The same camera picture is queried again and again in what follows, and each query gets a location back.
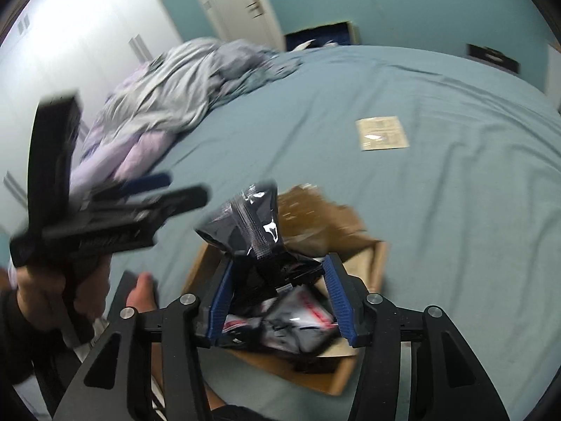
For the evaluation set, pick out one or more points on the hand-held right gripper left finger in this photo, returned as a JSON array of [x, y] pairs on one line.
[[219, 302]]

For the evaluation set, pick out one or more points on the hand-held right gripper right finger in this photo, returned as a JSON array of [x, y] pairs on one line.
[[337, 302]]

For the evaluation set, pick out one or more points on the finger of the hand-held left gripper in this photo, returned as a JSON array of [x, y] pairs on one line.
[[184, 199], [144, 184]]

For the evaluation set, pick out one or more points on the brown cardboard box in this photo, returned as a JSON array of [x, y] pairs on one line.
[[350, 245]]

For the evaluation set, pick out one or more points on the black snack packet white print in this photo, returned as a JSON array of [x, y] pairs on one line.
[[245, 223]]

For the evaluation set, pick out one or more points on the person's left forearm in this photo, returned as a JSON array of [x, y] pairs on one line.
[[17, 351]]

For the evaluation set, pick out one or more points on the person's left hand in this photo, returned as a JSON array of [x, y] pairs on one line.
[[39, 294]]

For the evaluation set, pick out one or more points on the crumpled grey blanket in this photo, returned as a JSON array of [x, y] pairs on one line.
[[175, 92]]

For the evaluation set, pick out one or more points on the blue bed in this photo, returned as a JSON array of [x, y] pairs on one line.
[[438, 228]]

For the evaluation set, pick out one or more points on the white wardrobe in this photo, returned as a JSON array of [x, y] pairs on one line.
[[87, 30]]

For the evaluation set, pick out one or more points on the beige flat packet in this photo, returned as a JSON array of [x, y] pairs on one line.
[[381, 133]]

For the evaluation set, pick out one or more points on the white door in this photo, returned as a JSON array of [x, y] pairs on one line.
[[228, 0]]

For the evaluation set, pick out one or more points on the dark blue storage box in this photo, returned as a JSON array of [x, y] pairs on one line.
[[320, 37]]

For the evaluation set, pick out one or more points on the black bag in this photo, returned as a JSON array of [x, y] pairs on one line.
[[493, 58]]

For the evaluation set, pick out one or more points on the white cabinet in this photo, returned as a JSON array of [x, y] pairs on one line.
[[554, 79]]

